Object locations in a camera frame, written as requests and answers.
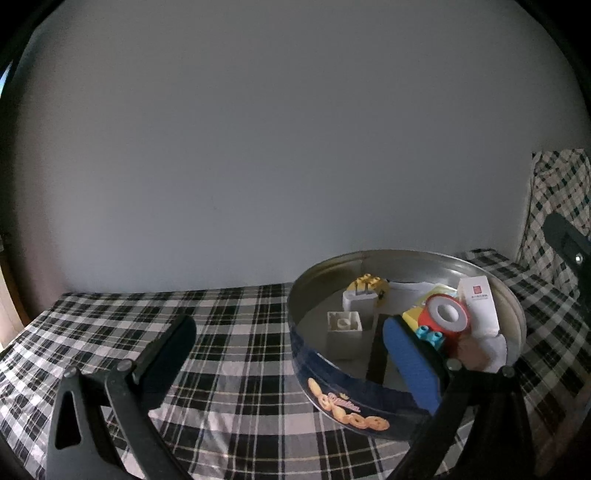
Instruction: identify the red cylinder toy block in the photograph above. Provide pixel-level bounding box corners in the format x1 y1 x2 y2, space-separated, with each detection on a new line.
418 295 472 337

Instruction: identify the plaid tablecloth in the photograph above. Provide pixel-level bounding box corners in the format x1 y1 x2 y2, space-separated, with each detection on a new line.
0 248 591 480

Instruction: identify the white toy block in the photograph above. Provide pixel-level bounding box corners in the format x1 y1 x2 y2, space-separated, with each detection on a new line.
327 311 363 361

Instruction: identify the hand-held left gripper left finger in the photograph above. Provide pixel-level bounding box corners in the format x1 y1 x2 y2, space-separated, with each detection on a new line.
46 315 197 480

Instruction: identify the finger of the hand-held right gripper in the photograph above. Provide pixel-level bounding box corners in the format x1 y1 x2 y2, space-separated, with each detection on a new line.
542 212 591 301

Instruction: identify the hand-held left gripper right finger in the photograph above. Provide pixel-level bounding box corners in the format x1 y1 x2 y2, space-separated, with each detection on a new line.
383 315 539 480

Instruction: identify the blue round cookie tin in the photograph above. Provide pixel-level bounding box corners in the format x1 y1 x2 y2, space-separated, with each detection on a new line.
286 249 527 441

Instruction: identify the dark brown strip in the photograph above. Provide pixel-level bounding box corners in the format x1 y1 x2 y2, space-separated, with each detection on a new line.
368 314 393 384

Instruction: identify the small yellow toy block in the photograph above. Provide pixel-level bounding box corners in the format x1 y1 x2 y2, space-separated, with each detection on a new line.
346 274 389 298

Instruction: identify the white paper liner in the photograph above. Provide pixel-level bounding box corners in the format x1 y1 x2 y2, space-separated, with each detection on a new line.
295 279 509 384

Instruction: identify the plaid draped cloth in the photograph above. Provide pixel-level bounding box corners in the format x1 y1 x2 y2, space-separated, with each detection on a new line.
517 148 591 301

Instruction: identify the teal bear toy block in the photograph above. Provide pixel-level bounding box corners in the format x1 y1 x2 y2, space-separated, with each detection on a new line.
413 325 446 347

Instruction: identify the brown block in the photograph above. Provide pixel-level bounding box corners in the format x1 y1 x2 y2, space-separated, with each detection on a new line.
457 339 492 372

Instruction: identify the white box with red label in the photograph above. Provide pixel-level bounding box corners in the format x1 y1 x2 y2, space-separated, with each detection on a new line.
457 275 502 337

